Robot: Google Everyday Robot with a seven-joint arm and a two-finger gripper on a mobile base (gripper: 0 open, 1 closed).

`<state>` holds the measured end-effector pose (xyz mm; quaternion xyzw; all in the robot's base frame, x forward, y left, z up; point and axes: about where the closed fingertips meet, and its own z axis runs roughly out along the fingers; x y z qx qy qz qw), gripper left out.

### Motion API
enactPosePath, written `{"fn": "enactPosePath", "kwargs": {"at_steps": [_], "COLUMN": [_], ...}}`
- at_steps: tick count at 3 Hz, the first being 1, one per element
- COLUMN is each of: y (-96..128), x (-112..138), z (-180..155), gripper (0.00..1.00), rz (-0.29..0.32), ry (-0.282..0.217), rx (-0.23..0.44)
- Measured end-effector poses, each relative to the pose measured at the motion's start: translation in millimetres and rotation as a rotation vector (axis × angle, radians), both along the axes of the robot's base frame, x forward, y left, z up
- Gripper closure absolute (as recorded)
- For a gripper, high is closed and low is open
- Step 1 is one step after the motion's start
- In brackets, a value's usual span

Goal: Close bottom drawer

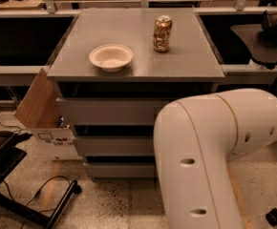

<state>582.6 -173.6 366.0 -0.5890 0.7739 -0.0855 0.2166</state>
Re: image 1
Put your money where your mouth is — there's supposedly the grey bottom drawer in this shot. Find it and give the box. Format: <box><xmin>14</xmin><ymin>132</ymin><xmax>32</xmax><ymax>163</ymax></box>
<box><xmin>83</xmin><ymin>156</ymin><xmax>156</xmax><ymax>178</ymax></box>

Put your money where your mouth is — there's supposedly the grey drawer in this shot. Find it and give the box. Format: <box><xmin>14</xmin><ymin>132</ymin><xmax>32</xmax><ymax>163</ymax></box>
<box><xmin>56</xmin><ymin>98</ymin><xmax>168</xmax><ymax>125</ymax></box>
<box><xmin>74</xmin><ymin>136</ymin><xmax>154</xmax><ymax>156</ymax></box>
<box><xmin>83</xmin><ymin>156</ymin><xmax>156</xmax><ymax>178</ymax></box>

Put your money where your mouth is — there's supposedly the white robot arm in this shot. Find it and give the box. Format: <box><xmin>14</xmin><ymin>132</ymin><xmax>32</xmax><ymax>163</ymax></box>
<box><xmin>153</xmin><ymin>89</ymin><xmax>277</xmax><ymax>229</ymax></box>

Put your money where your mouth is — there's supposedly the grey drawer cabinet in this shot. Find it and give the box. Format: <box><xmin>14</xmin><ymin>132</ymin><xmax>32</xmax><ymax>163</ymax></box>
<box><xmin>46</xmin><ymin>7</ymin><xmax>226</xmax><ymax>174</ymax></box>

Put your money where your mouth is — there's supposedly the grey top drawer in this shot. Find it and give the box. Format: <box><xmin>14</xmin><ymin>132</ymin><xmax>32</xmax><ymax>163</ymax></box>
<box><xmin>56</xmin><ymin>98</ymin><xmax>168</xmax><ymax>125</ymax></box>

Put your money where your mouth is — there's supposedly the grey middle drawer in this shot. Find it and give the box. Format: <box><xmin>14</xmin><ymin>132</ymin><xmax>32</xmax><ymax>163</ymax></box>
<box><xmin>74</xmin><ymin>136</ymin><xmax>154</xmax><ymax>156</ymax></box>

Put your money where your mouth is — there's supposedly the white paper bowl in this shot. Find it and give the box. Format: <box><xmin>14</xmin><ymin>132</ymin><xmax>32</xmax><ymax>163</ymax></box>
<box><xmin>89</xmin><ymin>44</ymin><xmax>134</xmax><ymax>73</ymax></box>

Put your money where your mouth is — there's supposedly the gold soda can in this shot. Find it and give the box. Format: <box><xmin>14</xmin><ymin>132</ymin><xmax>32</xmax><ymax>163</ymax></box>
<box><xmin>153</xmin><ymin>15</ymin><xmax>173</xmax><ymax>52</ymax></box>

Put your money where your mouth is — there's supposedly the cardboard box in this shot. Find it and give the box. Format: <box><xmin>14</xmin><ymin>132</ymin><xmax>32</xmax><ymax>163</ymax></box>
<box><xmin>14</xmin><ymin>69</ymin><xmax>80</xmax><ymax>160</ymax></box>

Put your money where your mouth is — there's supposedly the black desk with legs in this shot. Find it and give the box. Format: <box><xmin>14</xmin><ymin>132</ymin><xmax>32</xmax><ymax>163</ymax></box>
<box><xmin>208</xmin><ymin>10</ymin><xmax>277</xmax><ymax>100</ymax></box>

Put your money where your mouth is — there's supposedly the black stand left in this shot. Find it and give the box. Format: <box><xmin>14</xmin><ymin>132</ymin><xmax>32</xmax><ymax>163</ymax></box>
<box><xmin>0</xmin><ymin>131</ymin><xmax>83</xmax><ymax>229</ymax></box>

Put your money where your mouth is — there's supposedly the black cable on floor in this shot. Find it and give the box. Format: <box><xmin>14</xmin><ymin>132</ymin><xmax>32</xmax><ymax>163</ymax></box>
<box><xmin>1</xmin><ymin>175</ymin><xmax>73</xmax><ymax>229</ymax></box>

